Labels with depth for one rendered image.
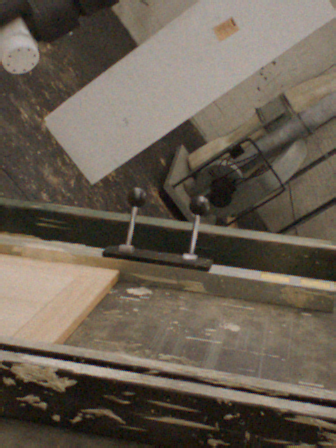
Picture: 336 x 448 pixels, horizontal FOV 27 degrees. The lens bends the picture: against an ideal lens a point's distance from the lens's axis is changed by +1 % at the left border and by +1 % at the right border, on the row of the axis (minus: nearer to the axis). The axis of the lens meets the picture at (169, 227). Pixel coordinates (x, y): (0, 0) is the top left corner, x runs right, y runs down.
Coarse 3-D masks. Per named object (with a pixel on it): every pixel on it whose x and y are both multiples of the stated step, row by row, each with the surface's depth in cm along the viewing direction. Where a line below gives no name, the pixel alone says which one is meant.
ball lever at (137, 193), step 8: (136, 192) 128; (144, 192) 129; (128, 200) 128; (136, 200) 128; (144, 200) 128; (136, 208) 129; (128, 232) 127; (128, 240) 127; (120, 248) 126; (128, 248) 126
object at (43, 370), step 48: (0, 336) 82; (0, 384) 78; (48, 384) 76; (96, 384) 75; (144, 384) 74; (192, 384) 75; (240, 384) 76; (288, 384) 77; (96, 432) 76; (144, 432) 75; (192, 432) 74; (240, 432) 73; (288, 432) 72
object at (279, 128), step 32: (288, 96) 671; (320, 96) 659; (256, 128) 669; (288, 128) 647; (192, 160) 703; (224, 160) 651; (256, 160) 660; (288, 160) 641; (160, 192) 625; (192, 192) 648; (224, 192) 616; (256, 192) 639
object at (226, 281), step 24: (0, 240) 130; (24, 240) 131; (96, 264) 126; (120, 264) 125; (144, 264) 124; (192, 288) 123; (216, 288) 122; (240, 288) 121; (264, 288) 121; (288, 288) 120; (312, 288) 119
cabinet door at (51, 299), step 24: (0, 264) 123; (24, 264) 124; (48, 264) 125; (72, 264) 127; (0, 288) 113; (24, 288) 114; (48, 288) 115; (72, 288) 115; (96, 288) 115; (0, 312) 103; (24, 312) 104; (48, 312) 104; (72, 312) 105; (24, 336) 95; (48, 336) 96
